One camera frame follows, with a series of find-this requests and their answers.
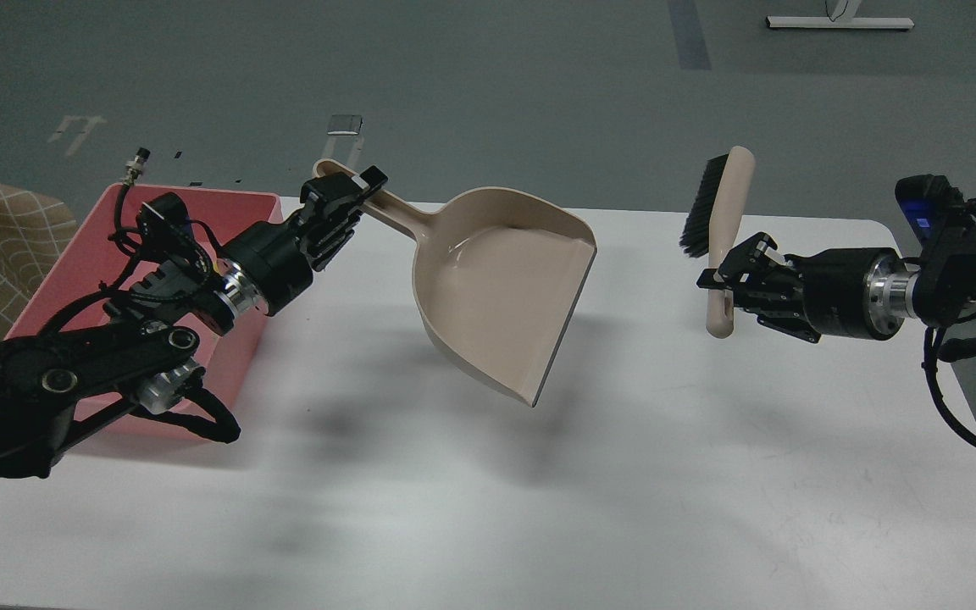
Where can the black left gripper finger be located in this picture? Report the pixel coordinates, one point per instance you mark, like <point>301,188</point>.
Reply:
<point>323,235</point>
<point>335,202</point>

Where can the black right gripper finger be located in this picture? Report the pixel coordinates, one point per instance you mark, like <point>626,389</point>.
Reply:
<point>755,266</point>
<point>774,296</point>

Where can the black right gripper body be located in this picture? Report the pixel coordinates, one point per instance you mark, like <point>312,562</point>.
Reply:
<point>864,293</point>

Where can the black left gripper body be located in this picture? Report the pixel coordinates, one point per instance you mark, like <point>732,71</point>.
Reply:
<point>270,256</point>

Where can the beige hand brush black bristles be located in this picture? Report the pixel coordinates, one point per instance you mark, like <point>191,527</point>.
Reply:
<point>711,227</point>

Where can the beige plastic dustpan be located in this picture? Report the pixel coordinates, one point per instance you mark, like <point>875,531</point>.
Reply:
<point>496,275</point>

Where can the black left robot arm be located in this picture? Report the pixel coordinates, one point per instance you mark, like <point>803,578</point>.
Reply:
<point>122,350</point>

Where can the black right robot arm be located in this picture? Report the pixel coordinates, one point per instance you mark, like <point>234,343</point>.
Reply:
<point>944,222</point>

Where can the grey floor plate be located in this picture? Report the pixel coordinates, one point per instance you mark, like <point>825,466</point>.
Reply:
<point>345,125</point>

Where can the white stand base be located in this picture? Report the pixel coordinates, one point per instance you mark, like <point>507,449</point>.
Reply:
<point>842,17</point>

